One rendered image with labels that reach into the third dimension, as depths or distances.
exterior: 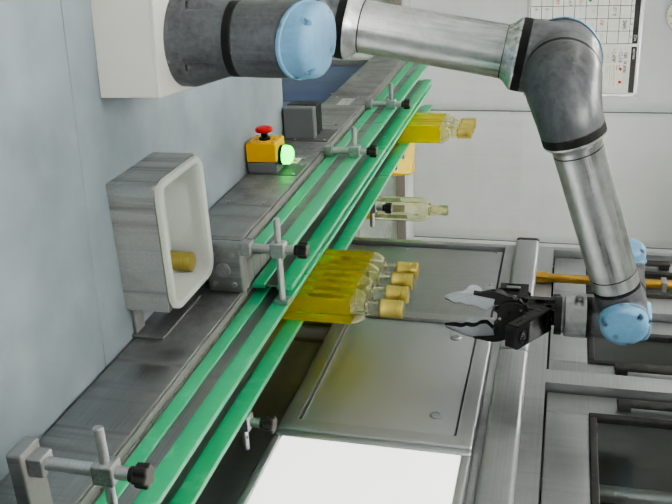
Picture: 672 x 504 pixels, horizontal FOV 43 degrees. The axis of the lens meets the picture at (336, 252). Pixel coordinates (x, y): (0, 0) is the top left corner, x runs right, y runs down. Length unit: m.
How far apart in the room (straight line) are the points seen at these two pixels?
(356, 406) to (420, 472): 0.22
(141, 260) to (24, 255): 0.26
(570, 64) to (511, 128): 6.31
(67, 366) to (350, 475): 0.47
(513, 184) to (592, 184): 6.43
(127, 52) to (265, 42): 0.21
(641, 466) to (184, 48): 1.00
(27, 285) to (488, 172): 6.71
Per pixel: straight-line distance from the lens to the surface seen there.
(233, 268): 1.59
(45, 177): 1.26
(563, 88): 1.29
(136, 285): 1.45
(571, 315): 1.60
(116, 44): 1.36
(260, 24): 1.32
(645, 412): 1.70
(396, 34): 1.42
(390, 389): 1.64
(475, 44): 1.40
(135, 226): 1.40
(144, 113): 1.51
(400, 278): 1.74
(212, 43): 1.34
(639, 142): 7.65
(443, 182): 7.82
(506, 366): 1.72
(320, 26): 1.33
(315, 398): 1.62
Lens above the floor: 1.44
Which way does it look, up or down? 14 degrees down
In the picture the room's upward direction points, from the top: 93 degrees clockwise
